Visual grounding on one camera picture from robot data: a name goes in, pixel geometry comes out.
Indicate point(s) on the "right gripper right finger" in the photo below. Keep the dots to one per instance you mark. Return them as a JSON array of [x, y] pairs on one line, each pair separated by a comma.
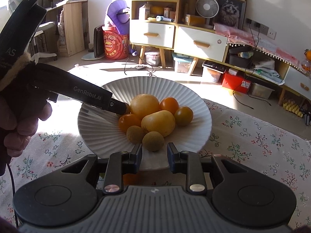
[[189, 164]]

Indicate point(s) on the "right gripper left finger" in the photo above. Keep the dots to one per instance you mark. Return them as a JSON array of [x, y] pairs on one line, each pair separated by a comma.
[[120, 164]]

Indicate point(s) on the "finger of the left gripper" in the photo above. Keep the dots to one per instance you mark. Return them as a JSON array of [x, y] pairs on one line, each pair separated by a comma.
[[116, 106]]

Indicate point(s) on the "orange tomato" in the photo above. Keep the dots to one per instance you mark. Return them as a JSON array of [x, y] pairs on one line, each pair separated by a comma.
[[127, 121], [170, 104]]

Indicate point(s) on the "round yellow pear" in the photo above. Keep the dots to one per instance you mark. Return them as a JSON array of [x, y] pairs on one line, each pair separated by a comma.
[[144, 104]]

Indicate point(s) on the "brown kiwi large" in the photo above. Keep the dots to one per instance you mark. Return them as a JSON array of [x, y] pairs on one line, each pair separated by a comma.
[[135, 134]]

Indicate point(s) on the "dark green-brown tomato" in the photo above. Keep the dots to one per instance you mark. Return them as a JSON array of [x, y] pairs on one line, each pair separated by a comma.
[[183, 116]]

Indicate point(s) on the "person left hand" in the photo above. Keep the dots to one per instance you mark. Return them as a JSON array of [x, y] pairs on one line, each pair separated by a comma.
[[16, 134]]

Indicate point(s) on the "white ribbed plate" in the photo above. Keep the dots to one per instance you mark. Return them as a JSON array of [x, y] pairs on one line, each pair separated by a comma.
[[100, 132]]

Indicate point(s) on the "white office chair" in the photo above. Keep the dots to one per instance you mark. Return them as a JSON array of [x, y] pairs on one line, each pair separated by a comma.
[[39, 44]]

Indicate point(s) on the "red printed bucket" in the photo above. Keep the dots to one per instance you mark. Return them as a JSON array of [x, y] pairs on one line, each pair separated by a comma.
[[116, 45]]

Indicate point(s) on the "wooden desk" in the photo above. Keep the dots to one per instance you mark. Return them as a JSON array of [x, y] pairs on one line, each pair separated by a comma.
[[71, 18]]

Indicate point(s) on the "red box under cabinet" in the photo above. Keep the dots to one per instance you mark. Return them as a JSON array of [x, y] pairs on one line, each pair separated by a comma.
[[236, 83]]

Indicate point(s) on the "purple plush toy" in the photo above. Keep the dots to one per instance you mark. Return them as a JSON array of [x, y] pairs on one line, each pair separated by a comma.
[[117, 14]]

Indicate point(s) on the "floral tablecloth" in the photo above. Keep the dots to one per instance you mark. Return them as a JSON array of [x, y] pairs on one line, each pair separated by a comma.
[[255, 143]]

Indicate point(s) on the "white wooden drawer cabinet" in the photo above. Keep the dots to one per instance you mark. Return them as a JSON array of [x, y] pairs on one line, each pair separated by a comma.
[[200, 44]]

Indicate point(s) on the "wooden shelf cabinet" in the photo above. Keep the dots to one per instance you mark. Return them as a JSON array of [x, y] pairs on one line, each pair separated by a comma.
[[153, 24]]

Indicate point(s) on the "small white fan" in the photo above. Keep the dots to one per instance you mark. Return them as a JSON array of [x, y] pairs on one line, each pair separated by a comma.
[[207, 8]]

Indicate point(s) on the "framed cat picture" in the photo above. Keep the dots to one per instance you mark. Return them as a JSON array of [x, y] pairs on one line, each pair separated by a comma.
[[231, 13]]

